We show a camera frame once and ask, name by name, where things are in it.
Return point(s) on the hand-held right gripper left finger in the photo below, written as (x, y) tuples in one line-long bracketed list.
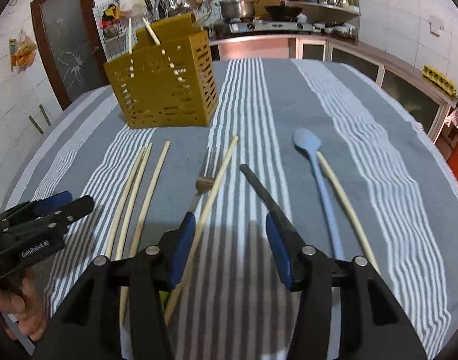
[(182, 247)]

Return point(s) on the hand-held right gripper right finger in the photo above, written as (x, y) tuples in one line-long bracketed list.
[(279, 243)]

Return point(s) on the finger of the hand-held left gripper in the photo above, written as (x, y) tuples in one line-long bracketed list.
[(54, 199), (81, 206)]

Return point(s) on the black knife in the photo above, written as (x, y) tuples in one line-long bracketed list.
[(259, 187)]

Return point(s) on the metal fork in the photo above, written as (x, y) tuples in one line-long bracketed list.
[(204, 186)]

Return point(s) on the light blue silicone spatula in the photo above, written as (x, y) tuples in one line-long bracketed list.
[(307, 142)]

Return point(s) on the yellow perforated utensil holder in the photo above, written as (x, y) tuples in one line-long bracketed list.
[(157, 93)]

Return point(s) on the person's left hand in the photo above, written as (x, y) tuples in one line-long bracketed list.
[(15, 300)]

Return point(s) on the green strip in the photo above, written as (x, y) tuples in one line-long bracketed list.
[(36, 124), (45, 115)]

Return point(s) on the grey white striped tablecloth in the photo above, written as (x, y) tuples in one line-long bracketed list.
[(289, 101)]

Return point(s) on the hanging orange snack bag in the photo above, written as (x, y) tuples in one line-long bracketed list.
[(23, 50)]

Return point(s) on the brown framed frosted glass door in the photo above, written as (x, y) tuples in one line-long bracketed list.
[(64, 45)]

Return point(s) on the black yellow red toy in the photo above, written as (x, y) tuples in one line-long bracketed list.
[(111, 14)]

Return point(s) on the steel gas stove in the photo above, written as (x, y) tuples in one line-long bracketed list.
[(266, 27)]

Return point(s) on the yellow egg carton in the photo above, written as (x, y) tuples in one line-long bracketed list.
[(440, 79)]

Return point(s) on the black wok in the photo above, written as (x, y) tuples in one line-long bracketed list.
[(283, 12)]

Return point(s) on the steel cooking pot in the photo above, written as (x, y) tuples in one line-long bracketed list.
[(238, 9)]

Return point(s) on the steel corner shelf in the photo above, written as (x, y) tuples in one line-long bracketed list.
[(326, 7)]

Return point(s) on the white wall socket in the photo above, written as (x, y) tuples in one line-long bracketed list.
[(436, 25)]

